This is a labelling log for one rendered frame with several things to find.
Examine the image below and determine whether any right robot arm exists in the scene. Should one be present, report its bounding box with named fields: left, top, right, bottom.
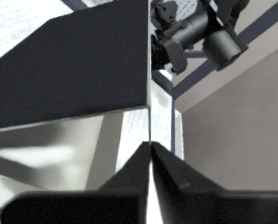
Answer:
left=150, top=0, right=250, bottom=72

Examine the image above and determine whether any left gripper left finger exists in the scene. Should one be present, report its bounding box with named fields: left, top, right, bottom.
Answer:
left=0, top=141, right=151, bottom=224

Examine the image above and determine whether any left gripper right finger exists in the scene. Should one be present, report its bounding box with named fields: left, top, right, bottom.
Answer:
left=151, top=141, right=278, bottom=224

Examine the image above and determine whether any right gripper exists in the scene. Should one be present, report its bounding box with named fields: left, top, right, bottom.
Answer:
left=150, top=19, right=197, bottom=75

